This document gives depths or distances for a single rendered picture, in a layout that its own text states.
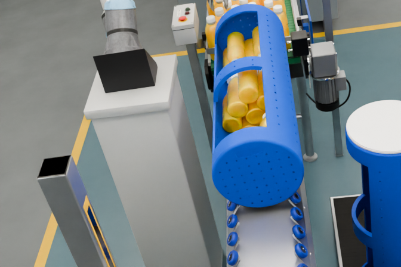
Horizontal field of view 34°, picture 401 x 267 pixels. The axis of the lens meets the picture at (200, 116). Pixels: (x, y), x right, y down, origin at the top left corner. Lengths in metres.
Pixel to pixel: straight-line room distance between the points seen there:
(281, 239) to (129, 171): 0.78
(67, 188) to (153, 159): 1.28
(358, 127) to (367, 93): 1.92
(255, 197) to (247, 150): 0.19
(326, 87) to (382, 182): 0.93
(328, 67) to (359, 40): 1.70
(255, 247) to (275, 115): 0.41
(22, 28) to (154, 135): 3.65
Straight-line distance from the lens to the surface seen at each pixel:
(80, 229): 1.35
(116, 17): 2.44
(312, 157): 3.70
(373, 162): 2.19
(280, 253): 2.02
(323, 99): 3.11
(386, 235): 2.43
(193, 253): 2.90
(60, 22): 5.84
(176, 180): 2.59
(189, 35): 2.92
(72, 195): 1.28
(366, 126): 2.25
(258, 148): 1.96
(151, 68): 2.42
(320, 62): 2.99
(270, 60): 2.32
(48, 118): 4.61
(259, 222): 2.12
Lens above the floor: 2.45
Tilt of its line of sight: 36 degrees down
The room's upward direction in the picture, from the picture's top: 14 degrees counter-clockwise
